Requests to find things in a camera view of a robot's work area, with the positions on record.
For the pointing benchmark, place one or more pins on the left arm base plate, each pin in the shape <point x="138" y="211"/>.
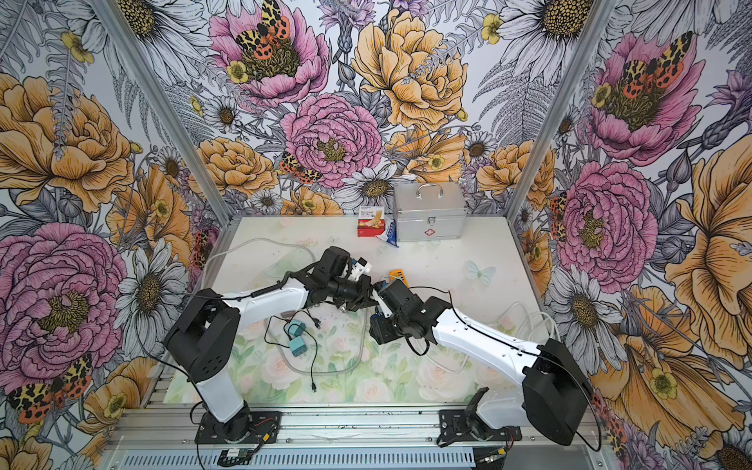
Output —
<point x="245" y="428"/>

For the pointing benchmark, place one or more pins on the white power strip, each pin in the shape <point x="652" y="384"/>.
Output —
<point x="360" y="267"/>

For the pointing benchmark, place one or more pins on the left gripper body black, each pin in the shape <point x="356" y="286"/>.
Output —
<point x="353" y="292"/>

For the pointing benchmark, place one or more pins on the silver metal case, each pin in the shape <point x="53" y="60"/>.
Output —
<point x="429" y="212"/>

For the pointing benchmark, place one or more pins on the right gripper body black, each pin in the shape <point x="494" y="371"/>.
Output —
<point x="391" y="328"/>

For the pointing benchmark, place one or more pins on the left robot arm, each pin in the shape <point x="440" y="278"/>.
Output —
<point x="201" y="341"/>

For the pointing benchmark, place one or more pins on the orange power strip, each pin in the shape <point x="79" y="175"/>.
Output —
<point x="398" y="274"/>

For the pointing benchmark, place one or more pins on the teal usb charger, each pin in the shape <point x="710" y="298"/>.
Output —
<point x="295" y="329"/>
<point x="297" y="346"/>

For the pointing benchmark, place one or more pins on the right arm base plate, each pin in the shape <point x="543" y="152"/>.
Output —
<point x="460" y="426"/>

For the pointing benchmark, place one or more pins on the blue white packet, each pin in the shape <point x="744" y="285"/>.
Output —
<point x="389" y="235"/>

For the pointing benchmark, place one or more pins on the red cardboard box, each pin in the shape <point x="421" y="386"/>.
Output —
<point x="371" y="222"/>

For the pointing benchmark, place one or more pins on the aluminium front rail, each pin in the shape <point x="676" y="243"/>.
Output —
<point x="303" y="426"/>

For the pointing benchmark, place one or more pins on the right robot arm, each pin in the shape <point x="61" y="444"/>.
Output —
<point x="552" y="393"/>

